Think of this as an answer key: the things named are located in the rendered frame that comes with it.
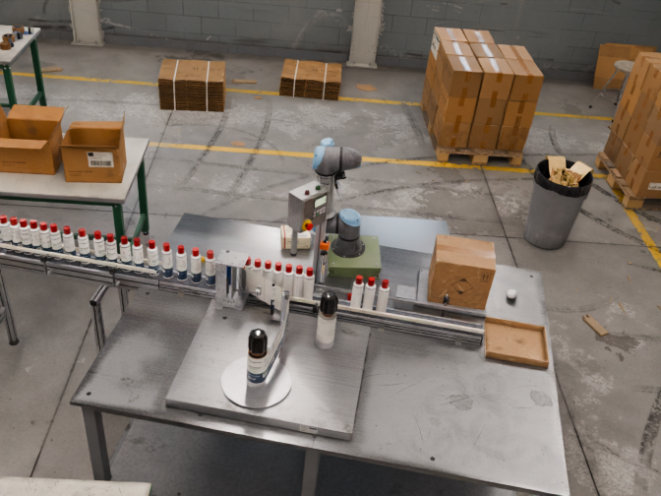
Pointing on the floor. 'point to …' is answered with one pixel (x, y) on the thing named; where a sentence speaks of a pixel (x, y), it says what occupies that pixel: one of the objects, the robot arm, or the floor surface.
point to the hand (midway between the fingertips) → (335, 189)
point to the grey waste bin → (550, 217)
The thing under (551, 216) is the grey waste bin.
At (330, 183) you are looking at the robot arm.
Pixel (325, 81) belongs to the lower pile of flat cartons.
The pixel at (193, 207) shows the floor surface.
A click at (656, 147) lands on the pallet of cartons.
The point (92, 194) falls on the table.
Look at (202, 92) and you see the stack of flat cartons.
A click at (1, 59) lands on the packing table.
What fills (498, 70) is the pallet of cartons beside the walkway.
